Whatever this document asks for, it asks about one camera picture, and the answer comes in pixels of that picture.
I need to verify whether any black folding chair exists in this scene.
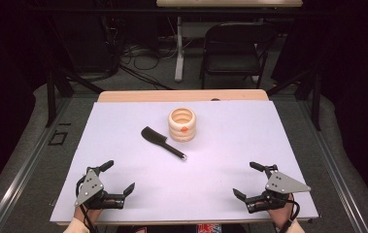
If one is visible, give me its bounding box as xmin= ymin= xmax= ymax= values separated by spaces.
xmin=199 ymin=21 xmax=279 ymax=90

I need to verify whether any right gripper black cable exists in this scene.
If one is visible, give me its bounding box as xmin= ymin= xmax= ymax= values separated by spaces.
xmin=277 ymin=199 xmax=301 ymax=233

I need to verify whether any person's left hand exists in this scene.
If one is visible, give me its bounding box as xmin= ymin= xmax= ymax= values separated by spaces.
xmin=74 ymin=199 xmax=112 ymax=225

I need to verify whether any person's right hand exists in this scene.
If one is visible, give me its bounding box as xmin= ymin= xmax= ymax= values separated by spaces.
xmin=266 ymin=193 xmax=295 ymax=229

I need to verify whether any aluminium floor rail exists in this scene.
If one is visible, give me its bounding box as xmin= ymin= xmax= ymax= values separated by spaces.
xmin=297 ymin=97 xmax=368 ymax=233
xmin=0 ymin=96 xmax=73 ymax=233

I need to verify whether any white table mat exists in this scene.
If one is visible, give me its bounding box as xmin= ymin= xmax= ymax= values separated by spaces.
xmin=49 ymin=99 xmax=319 ymax=224

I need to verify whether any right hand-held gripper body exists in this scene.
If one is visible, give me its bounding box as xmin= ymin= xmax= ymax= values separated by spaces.
xmin=245 ymin=164 xmax=312 ymax=215

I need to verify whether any floor cables bundle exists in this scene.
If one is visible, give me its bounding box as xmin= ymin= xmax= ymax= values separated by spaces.
xmin=118 ymin=40 xmax=181 ymax=91

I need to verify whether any black horizontal frame bar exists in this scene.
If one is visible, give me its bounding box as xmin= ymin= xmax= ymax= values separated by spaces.
xmin=25 ymin=7 xmax=338 ymax=17

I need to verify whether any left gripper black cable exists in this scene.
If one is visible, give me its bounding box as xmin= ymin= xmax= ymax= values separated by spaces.
xmin=75 ymin=175 xmax=99 ymax=233

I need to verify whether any white background table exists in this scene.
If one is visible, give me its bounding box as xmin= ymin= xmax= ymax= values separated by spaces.
xmin=155 ymin=0 xmax=304 ymax=83

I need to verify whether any wooden table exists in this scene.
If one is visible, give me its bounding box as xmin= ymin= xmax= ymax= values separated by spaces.
xmin=55 ymin=88 xmax=313 ymax=227

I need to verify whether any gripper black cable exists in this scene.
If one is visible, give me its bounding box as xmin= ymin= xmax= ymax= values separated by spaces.
xmin=277 ymin=199 xmax=301 ymax=233
xmin=75 ymin=175 xmax=99 ymax=233

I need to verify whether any person's dark patterned clothing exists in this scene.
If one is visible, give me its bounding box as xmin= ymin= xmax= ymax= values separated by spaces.
xmin=116 ymin=222 xmax=248 ymax=233

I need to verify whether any cream ribbed utensil holder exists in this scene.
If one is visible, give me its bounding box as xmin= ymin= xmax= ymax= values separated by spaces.
xmin=167 ymin=107 xmax=197 ymax=143

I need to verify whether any black metal stand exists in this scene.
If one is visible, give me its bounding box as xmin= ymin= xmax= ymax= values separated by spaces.
xmin=266 ymin=68 xmax=323 ymax=132
xmin=43 ymin=67 xmax=106 ymax=128

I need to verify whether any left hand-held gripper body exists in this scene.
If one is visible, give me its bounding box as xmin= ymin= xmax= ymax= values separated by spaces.
xmin=75 ymin=166 xmax=126 ymax=211

